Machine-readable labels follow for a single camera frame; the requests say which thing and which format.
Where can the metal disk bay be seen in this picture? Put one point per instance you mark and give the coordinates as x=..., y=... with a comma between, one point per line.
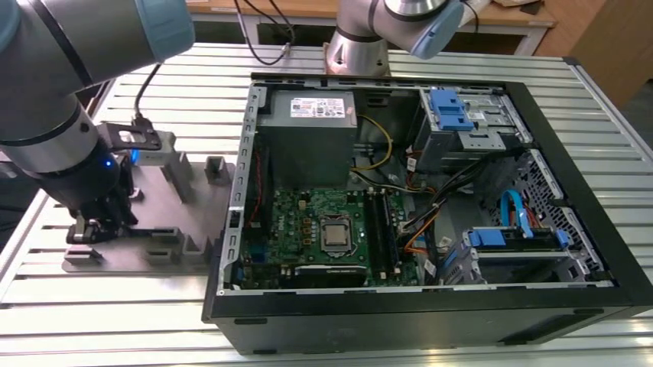
x=520, y=260

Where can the black RAM slot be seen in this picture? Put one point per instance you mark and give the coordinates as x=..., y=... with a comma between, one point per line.
x=378, y=229

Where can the green motherboard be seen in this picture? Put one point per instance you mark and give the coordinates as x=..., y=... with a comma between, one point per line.
x=301, y=214

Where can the silver CPU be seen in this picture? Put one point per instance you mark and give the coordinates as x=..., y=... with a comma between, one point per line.
x=338, y=235

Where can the black graphics card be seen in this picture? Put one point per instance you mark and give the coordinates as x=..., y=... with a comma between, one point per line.
x=332, y=273

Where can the metal drive cage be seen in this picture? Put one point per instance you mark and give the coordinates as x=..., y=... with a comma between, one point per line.
x=480, y=141

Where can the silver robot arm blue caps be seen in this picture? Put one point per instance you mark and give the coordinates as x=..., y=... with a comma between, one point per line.
x=51, y=57

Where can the black PC case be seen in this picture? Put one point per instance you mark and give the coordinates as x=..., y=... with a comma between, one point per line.
x=408, y=329

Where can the grey parts rack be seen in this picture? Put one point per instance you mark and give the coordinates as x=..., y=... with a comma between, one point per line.
x=163, y=199

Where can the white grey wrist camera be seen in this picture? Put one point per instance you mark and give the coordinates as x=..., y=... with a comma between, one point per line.
x=158, y=156

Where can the grey power supply unit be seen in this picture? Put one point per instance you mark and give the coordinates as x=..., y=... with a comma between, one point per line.
x=306, y=153

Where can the blue drive carrier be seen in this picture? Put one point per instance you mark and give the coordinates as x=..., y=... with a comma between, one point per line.
x=449, y=103

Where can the brown wooden cabinet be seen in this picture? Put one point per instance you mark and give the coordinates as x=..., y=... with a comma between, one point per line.
x=603, y=38

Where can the CPU socket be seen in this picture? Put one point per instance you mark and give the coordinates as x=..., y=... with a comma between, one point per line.
x=321, y=252

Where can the hard disk in blue carrier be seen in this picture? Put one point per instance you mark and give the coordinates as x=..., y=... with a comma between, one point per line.
x=492, y=239

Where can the wooden desk white frame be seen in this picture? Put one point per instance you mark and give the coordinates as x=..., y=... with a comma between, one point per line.
x=510, y=17

